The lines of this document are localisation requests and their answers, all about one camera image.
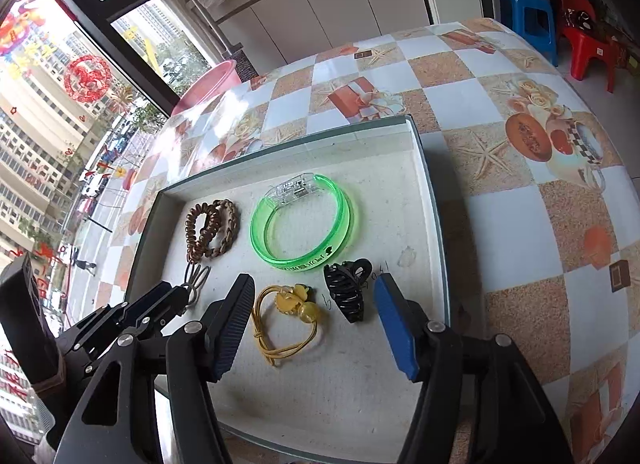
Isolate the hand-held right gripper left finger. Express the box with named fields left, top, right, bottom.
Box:
left=52, top=274, right=256, bottom=464

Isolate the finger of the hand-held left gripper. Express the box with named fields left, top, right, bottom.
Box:
left=55, top=281, right=173, bottom=360
left=132, top=287, right=193, bottom=341

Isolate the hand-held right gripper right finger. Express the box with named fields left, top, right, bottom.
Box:
left=374, top=275, right=571, bottom=464

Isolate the silver wire hair clip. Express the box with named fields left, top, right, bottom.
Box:
left=182, top=264, right=212, bottom=312

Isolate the black hair claw clip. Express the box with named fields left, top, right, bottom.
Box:
left=322, top=258, right=373, bottom=325

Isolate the yellow hair tie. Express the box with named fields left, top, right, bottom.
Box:
left=252, top=283, right=331, bottom=367

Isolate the shallow grey-green box tray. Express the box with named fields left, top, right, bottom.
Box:
left=121, top=114, right=451, bottom=460

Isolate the green translucent bracelet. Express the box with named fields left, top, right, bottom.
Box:
left=249, top=171, right=357, bottom=275

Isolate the brown spiral hair tie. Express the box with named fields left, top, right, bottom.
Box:
left=186, top=202, right=223, bottom=263

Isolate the braided tan bracelet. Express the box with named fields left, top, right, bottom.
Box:
left=200, top=199, right=241, bottom=261

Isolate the checkered printed tablecloth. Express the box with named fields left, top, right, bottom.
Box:
left=95, top=18, right=640, bottom=464

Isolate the round red window decal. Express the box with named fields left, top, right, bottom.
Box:
left=62, top=54, right=113, bottom=103

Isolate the pink plastic basin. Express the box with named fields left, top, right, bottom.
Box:
left=170, top=58, right=241, bottom=117

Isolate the mop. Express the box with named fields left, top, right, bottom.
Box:
left=185, top=0, right=251, bottom=82

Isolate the red plastic chair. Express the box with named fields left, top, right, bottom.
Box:
left=557, top=0, right=621, bottom=92

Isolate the blue plastic stool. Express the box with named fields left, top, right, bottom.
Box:
left=501, top=0, right=558, bottom=67

